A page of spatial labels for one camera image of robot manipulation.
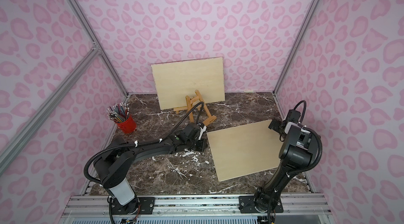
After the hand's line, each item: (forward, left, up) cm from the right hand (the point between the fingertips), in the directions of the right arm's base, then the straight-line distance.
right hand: (280, 127), depth 98 cm
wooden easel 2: (+10, +65, +4) cm, 66 cm away
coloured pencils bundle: (+2, +98, +12) cm, 99 cm away
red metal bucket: (-5, +92, +7) cm, 92 cm away
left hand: (-16, +43, +5) cm, 46 cm away
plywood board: (-14, +23, -3) cm, 27 cm away
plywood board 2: (+22, +66, +19) cm, 72 cm away
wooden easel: (+6, +50, +20) cm, 55 cm away
